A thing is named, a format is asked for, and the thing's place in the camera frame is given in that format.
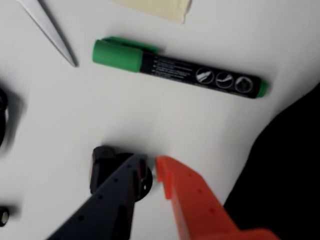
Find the black AA battery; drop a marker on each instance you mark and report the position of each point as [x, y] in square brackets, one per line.
[3, 216]

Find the black fabric bag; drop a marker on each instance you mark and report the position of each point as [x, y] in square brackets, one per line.
[282, 162]

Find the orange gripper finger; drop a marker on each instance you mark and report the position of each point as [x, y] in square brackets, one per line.
[195, 205]

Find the green cap black marker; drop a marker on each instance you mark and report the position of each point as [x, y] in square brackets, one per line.
[175, 68]

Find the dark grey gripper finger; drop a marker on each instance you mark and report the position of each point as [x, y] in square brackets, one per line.
[107, 207]

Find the long beige masking tape strip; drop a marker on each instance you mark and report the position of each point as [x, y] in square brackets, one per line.
[160, 8]

